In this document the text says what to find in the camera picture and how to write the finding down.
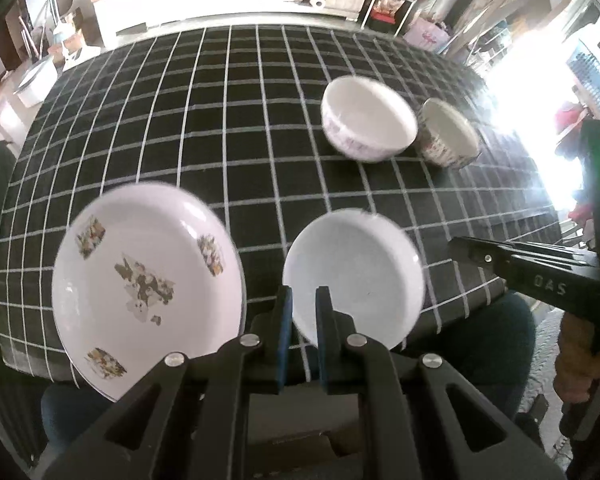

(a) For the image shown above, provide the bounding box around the white mop bucket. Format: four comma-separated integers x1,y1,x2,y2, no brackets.
14,57,61,108

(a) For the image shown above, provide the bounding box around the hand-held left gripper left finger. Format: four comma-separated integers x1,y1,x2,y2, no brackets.
40,285,295,480

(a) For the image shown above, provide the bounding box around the person's right leg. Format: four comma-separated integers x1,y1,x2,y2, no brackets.
405,292,537,412

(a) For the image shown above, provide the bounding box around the white dustpan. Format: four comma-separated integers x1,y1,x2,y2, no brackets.
52,25,102,59

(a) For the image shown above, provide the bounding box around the black white checked tablecloth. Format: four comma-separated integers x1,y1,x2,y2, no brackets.
0,25,563,387

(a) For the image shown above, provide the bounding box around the person's left leg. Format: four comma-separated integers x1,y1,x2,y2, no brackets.
40,384,112,454

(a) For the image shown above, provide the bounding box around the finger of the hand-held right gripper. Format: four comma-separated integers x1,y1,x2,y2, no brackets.
495,255,600,307
447,236,598,273

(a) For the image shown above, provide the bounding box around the large floral white plate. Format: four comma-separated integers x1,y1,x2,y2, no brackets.
51,183,247,403

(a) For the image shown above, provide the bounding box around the person's leg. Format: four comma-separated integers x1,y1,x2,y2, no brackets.
40,384,112,454
405,292,537,412

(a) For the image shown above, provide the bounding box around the floral ironing board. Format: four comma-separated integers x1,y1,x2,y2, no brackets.
450,0,567,63

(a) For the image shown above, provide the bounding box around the person's right hand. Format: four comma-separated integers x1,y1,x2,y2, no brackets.
554,305,599,406

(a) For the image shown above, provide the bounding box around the speckled patterned bowl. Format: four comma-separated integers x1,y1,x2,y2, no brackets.
418,98,481,170

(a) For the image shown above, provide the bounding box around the blue plastic basket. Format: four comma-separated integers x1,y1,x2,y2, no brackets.
567,42,600,122

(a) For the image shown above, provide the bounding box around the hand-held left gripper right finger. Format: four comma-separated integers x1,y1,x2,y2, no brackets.
315,285,567,480

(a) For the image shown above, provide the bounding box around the white bowl faint pattern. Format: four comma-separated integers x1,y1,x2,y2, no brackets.
321,76,419,163

